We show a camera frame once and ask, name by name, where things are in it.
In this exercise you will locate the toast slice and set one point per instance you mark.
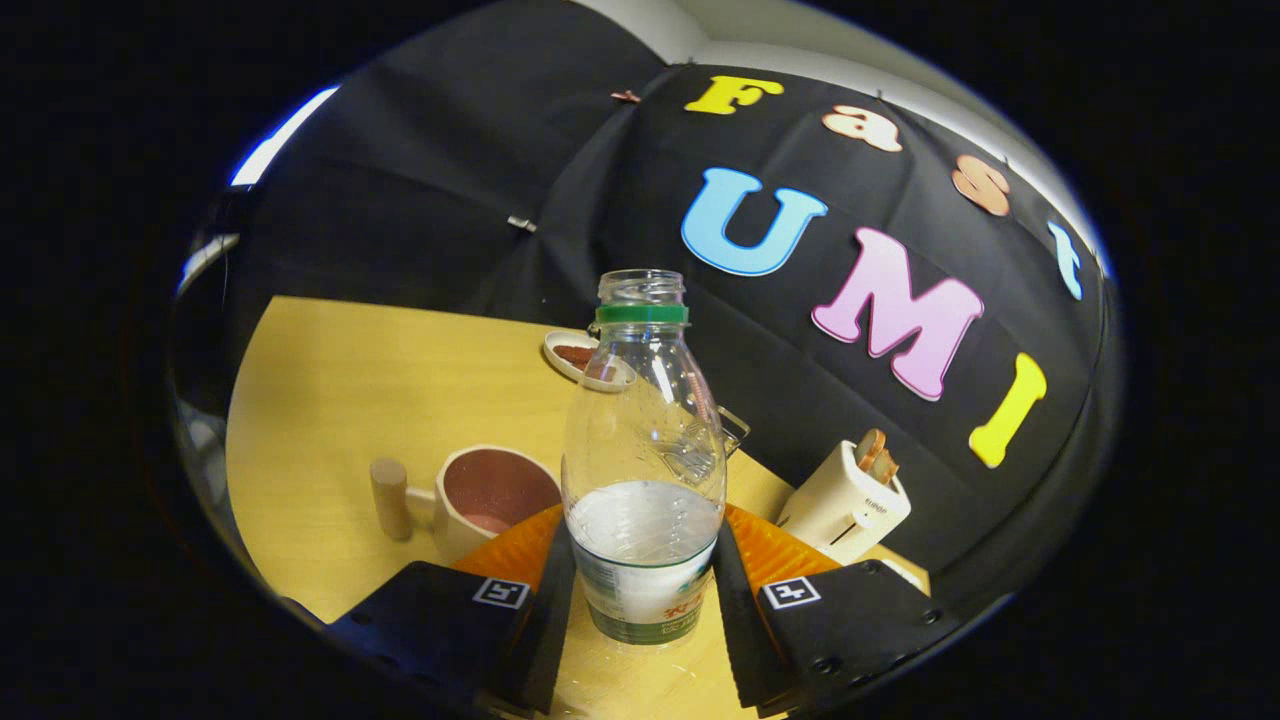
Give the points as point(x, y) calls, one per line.
point(889, 468)
point(870, 450)

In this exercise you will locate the white toaster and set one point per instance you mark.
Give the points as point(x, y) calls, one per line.
point(840, 510)

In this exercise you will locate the red clip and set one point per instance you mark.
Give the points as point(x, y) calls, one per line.
point(626, 97)

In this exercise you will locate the small white plate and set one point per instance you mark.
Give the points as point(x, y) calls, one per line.
point(565, 365)

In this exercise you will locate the silver clip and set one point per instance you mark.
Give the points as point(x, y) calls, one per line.
point(521, 223)

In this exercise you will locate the wooden table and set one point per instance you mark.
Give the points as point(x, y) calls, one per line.
point(340, 400)

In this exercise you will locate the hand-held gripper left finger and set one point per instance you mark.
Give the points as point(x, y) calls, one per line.
point(545, 620)

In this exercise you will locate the brown food slices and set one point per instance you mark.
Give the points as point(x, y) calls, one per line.
point(575, 354)

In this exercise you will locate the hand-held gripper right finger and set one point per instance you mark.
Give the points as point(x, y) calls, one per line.
point(740, 620)

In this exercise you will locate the black backdrop cloth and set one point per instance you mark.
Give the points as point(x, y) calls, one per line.
point(400, 180)

